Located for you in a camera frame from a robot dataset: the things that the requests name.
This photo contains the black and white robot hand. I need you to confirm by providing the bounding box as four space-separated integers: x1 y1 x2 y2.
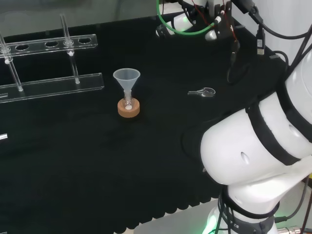
155 1 244 41

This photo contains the clear plastic funnel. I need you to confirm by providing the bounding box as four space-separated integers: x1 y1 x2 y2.
113 69 141 98

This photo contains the clear round-bottom flask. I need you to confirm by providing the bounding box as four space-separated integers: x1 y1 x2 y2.
121 89 136 111

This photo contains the clear funnel stand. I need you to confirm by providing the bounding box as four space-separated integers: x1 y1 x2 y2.
0 13 105 104

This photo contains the black bench cloth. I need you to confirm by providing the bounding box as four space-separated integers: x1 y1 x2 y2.
0 11 292 234

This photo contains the green cable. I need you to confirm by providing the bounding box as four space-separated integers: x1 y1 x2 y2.
156 0 217 36

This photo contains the brown cork ring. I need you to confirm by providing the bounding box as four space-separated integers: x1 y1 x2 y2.
117 98 142 119

